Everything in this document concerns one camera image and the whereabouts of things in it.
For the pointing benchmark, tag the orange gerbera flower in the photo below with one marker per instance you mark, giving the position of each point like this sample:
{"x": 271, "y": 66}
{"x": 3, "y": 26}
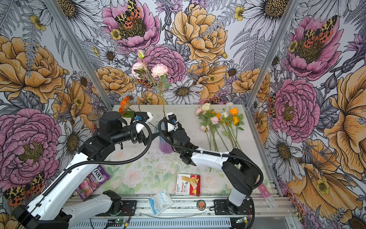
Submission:
{"x": 125, "y": 110}

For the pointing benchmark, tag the cream white rose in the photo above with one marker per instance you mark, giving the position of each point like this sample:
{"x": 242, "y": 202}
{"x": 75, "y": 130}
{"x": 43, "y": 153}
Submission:
{"x": 206, "y": 107}

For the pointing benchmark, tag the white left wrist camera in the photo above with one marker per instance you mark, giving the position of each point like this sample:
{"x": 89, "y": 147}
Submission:
{"x": 145, "y": 117}

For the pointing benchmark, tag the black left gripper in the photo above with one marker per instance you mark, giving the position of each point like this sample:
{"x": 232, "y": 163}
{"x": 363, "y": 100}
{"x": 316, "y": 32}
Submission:
{"x": 141, "y": 138}

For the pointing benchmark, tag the pink carnation stem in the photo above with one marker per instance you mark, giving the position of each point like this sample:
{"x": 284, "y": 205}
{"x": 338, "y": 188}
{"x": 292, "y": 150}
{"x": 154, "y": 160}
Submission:
{"x": 156, "y": 76}

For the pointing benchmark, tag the white blue tissue pack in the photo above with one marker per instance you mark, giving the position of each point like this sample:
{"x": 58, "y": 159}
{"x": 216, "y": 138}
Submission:
{"x": 160, "y": 202}

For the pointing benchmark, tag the pink clear plastic tube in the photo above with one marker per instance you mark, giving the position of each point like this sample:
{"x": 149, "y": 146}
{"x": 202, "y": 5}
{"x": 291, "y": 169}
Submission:
{"x": 267, "y": 196}

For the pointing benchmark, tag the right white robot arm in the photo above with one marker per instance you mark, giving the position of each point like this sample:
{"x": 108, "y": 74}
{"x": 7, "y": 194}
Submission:
{"x": 244, "y": 175}

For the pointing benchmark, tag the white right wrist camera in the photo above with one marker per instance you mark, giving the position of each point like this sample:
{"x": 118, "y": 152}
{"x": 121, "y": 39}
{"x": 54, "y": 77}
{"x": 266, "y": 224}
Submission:
{"x": 172, "y": 122}

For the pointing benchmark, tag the left aluminium corner post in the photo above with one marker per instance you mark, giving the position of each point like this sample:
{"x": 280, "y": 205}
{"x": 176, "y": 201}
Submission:
{"x": 72, "y": 39}

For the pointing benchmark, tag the pink rose flower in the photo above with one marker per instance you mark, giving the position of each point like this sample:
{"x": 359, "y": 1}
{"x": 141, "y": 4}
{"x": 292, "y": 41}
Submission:
{"x": 209, "y": 124}

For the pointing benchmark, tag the right aluminium corner post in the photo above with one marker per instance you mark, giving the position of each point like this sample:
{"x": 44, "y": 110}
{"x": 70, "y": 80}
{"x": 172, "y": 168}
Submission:
{"x": 284, "y": 24}

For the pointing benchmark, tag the slotted white cable duct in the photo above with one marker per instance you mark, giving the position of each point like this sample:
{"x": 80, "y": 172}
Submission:
{"x": 150, "y": 223}

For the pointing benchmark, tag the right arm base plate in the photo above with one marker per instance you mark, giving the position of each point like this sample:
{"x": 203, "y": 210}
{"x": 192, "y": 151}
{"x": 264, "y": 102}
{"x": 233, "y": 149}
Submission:
{"x": 224, "y": 207}

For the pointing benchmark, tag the pink snack packet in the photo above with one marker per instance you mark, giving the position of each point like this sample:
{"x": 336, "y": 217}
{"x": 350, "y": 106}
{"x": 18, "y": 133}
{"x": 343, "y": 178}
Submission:
{"x": 92, "y": 182}

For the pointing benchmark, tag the aluminium corner post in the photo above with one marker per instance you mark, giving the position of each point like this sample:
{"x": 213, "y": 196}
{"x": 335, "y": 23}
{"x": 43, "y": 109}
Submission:
{"x": 284, "y": 24}
{"x": 72, "y": 39}

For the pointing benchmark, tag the red bandage box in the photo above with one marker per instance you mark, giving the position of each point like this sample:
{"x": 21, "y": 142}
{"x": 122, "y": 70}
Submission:
{"x": 188, "y": 185}

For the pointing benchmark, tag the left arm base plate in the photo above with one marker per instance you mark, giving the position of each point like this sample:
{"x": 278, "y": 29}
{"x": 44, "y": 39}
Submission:
{"x": 126, "y": 208}

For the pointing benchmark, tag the small green circuit board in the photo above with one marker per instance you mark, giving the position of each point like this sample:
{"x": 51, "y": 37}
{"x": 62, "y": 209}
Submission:
{"x": 116, "y": 222}

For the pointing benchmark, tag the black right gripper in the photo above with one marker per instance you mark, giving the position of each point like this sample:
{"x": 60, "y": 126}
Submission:
{"x": 180, "y": 126}

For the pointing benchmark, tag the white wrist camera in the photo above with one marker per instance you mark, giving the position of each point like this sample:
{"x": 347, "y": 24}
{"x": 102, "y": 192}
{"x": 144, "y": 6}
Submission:
{"x": 172, "y": 122}
{"x": 145, "y": 117}

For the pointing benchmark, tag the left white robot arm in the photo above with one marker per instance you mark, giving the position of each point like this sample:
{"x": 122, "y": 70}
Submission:
{"x": 47, "y": 211}

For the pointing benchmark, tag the clear ribbed glass vase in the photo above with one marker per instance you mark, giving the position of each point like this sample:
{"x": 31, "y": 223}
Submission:
{"x": 95, "y": 115}

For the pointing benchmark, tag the blue purple glass vase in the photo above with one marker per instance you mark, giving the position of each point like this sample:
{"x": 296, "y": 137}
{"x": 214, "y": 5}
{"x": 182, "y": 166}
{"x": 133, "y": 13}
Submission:
{"x": 163, "y": 145}

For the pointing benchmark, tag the orange yellow flower stems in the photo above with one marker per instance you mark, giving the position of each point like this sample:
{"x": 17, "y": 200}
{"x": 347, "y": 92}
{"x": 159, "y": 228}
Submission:
{"x": 232, "y": 121}

